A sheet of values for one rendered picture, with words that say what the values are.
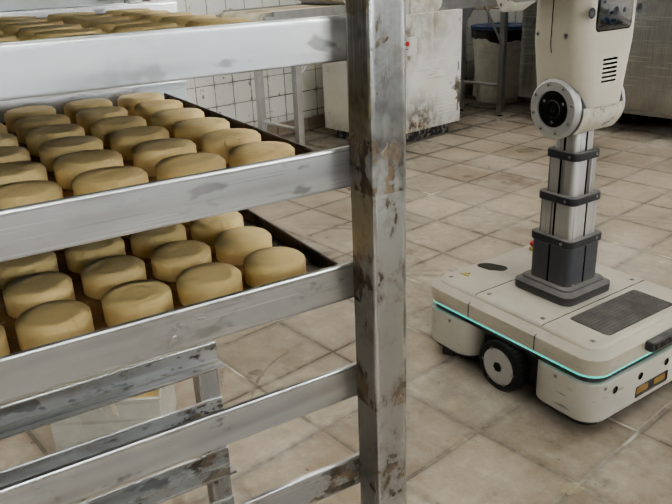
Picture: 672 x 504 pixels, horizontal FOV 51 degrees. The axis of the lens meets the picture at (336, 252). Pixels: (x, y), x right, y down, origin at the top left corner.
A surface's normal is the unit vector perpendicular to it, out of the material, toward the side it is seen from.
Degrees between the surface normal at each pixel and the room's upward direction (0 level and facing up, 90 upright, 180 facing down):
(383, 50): 90
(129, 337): 90
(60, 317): 0
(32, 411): 90
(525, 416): 0
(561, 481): 0
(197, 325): 90
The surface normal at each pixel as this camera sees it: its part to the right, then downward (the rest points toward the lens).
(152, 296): -0.04, -0.93
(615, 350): 0.26, -0.65
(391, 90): 0.52, 0.30
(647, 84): -0.75, 0.27
